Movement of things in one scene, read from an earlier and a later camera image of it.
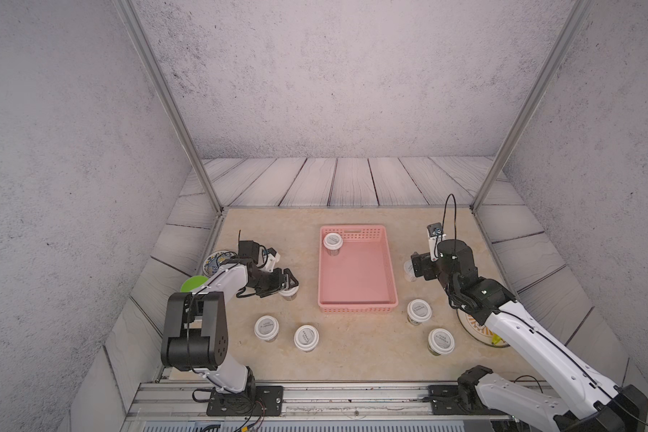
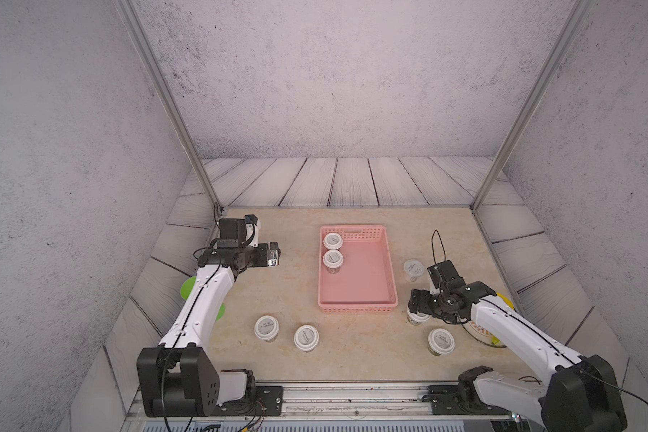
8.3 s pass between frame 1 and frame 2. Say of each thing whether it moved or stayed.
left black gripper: moved
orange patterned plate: stayed
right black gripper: moved
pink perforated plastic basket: stayed
